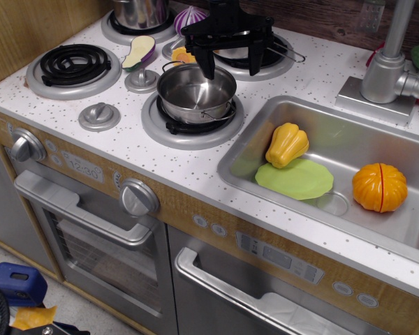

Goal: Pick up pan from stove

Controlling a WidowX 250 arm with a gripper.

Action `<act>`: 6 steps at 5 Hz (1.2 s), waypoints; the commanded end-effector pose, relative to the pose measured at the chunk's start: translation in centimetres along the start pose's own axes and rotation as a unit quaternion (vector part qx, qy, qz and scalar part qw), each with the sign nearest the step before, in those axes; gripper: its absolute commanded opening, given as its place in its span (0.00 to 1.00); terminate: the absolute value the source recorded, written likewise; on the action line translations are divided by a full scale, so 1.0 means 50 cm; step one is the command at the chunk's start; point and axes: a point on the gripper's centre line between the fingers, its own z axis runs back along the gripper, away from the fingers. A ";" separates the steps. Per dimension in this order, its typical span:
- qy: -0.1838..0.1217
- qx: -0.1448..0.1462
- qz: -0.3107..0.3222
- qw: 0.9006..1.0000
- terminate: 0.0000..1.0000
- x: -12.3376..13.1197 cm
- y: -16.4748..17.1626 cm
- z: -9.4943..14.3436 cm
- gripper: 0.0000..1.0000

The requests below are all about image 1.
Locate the dishwasher door with handle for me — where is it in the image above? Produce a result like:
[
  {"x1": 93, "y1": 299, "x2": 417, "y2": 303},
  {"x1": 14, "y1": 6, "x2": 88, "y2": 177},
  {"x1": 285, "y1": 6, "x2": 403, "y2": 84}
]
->
[{"x1": 169, "y1": 228, "x2": 419, "y2": 334}]

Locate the rear right burner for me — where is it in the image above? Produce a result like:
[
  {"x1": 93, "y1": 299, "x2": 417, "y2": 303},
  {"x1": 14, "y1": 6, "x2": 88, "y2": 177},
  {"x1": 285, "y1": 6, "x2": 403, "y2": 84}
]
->
[{"x1": 161, "y1": 33, "x2": 295, "y2": 82}]

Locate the oven clock display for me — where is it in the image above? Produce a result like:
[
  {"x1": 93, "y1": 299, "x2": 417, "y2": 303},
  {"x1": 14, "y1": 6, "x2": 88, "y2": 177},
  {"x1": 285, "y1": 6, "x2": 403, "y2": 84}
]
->
[{"x1": 61, "y1": 151, "x2": 104, "y2": 184}]

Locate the silver toy faucet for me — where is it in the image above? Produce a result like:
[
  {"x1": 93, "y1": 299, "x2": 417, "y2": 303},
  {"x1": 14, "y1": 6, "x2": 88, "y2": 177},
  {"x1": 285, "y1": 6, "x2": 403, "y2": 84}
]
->
[{"x1": 335, "y1": 1, "x2": 419, "y2": 126}]

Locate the toy eggplant half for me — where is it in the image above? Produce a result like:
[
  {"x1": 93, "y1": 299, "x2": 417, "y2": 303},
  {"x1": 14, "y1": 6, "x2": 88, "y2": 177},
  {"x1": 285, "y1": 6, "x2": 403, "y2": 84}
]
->
[{"x1": 122, "y1": 36, "x2": 156, "y2": 71}]

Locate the front burner with grey ring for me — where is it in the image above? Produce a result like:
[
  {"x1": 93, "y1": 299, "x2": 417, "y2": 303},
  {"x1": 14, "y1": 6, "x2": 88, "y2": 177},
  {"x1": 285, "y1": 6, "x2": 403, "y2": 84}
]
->
[{"x1": 141, "y1": 93, "x2": 244, "y2": 150}]

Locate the right oven dial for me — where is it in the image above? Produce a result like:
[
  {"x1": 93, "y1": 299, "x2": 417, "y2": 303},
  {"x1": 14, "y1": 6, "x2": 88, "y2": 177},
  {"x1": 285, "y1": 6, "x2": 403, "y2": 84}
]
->
[{"x1": 119, "y1": 178, "x2": 160, "y2": 218}]

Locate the metal spatula on wall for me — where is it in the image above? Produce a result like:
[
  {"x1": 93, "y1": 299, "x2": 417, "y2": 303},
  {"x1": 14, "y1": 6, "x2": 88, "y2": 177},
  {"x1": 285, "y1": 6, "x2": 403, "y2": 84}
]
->
[{"x1": 356, "y1": 0, "x2": 385, "y2": 33}]

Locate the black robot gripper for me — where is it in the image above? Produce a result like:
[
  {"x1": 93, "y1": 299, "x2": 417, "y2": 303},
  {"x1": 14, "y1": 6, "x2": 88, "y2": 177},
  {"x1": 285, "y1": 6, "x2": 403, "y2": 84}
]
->
[{"x1": 181, "y1": 1, "x2": 274, "y2": 80}]

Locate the grey stove knob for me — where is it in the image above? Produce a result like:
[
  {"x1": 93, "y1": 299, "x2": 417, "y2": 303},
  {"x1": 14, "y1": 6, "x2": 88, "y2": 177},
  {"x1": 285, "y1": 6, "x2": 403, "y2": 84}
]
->
[
  {"x1": 124, "y1": 68, "x2": 160, "y2": 94},
  {"x1": 78, "y1": 103, "x2": 121, "y2": 132}
]

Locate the oven dial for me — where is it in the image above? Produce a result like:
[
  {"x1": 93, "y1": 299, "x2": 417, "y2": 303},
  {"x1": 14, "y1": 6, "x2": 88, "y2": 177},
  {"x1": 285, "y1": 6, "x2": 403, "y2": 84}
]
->
[
  {"x1": 119, "y1": 178, "x2": 160, "y2": 218},
  {"x1": 10, "y1": 128, "x2": 47, "y2": 162}
]

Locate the yellow toy flower slice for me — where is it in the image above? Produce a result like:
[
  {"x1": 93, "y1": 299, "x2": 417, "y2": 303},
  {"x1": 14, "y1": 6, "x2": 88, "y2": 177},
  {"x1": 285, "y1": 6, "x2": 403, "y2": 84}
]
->
[{"x1": 171, "y1": 47, "x2": 196, "y2": 66}]

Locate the blue device on floor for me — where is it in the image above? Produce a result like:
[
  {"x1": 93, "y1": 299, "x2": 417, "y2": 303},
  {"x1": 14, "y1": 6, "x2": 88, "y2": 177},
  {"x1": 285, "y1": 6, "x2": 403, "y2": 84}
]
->
[{"x1": 0, "y1": 262, "x2": 47, "y2": 307}]

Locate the silver sink basin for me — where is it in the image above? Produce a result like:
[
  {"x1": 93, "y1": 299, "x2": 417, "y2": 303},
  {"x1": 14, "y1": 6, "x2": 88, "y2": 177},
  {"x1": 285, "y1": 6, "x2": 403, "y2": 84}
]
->
[{"x1": 218, "y1": 96, "x2": 419, "y2": 263}]

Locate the yellow tape piece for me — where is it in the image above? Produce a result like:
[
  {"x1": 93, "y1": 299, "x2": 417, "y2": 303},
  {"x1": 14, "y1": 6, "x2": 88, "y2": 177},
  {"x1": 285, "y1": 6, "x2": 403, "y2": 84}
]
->
[{"x1": 11, "y1": 306, "x2": 57, "y2": 331}]

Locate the yellow toy bell pepper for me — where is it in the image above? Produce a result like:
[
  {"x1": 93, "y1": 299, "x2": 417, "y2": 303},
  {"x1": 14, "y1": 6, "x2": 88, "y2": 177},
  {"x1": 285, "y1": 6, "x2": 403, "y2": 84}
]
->
[{"x1": 265, "y1": 123, "x2": 309, "y2": 169}]

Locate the black coil burner left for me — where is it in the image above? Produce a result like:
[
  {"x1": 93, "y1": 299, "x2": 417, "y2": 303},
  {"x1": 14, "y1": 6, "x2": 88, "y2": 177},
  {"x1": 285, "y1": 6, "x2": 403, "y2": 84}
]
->
[{"x1": 40, "y1": 44, "x2": 112, "y2": 87}]

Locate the green toy plate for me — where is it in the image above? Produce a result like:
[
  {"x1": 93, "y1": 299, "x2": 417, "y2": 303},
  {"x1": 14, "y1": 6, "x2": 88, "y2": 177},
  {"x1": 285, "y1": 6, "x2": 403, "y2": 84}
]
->
[{"x1": 254, "y1": 158, "x2": 334, "y2": 200}]

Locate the red toy item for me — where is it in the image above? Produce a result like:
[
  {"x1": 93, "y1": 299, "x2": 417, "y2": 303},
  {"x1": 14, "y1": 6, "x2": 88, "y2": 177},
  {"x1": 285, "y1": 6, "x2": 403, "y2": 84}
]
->
[{"x1": 366, "y1": 42, "x2": 385, "y2": 68}]

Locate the left oven dial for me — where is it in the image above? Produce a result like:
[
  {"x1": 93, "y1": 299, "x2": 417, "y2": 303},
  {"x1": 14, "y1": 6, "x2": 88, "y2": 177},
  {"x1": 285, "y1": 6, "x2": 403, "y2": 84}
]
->
[{"x1": 10, "y1": 128, "x2": 47, "y2": 162}]

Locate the small steel pot with handles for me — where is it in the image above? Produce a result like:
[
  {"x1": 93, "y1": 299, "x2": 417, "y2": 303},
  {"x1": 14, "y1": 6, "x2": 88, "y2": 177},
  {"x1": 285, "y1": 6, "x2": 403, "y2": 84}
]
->
[{"x1": 156, "y1": 63, "x2": 237, "y2": 124}]

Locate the purple white toy onion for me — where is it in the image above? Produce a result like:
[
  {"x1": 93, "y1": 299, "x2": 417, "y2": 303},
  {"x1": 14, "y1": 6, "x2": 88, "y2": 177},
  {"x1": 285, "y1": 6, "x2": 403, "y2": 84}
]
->
[{"x1": 174, "y1": 6, "x2": 207, "y2": 36}]

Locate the grey stove knob lower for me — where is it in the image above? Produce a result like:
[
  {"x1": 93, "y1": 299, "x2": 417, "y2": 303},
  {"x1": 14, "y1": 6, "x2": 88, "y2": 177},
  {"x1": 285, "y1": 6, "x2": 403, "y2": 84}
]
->
[{"x1": 78, "y1": 103, "x2": 121, "y2": 132}]

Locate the orange toy pumpkin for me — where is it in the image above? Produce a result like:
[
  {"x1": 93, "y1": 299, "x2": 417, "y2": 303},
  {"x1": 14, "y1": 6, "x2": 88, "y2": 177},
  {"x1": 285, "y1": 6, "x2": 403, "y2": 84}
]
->
[{"x1": 352, "y1": 163, "x2": 408, "y2": 213}]

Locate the oven door with handle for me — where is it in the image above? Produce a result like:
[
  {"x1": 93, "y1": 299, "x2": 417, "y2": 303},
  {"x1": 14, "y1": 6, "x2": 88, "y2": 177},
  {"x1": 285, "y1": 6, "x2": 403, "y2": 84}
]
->
[{"x1": 14, "y1": 165, "x2": 178, "y2": 334}]

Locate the grey stove knob upper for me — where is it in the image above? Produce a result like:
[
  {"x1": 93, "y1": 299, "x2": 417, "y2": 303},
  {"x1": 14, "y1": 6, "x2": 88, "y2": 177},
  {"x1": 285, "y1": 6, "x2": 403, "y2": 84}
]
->
[{"x1": 124, "y1": 68, "x2": 160, "y2": 94}]

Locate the steel pan on rear burner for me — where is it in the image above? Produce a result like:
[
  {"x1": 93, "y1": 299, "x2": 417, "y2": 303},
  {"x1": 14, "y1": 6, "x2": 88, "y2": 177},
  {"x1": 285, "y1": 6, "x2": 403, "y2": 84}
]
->
[{"x1": 214, "y1": 42, "x2": 306, "y2": 63}]

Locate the rear left burner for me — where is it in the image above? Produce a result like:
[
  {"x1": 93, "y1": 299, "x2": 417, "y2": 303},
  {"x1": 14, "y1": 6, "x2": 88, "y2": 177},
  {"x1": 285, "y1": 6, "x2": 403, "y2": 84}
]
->
[{"x1": 101, "y1": 9, "x2": 177, "y2": 46}]

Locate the tall steel pot rear left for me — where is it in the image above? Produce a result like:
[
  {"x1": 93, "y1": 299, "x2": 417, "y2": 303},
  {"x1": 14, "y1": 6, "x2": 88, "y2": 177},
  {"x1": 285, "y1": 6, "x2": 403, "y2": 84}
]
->
[{"x1": 112, "y1": 0, "x2": 170, "y2": 30}]

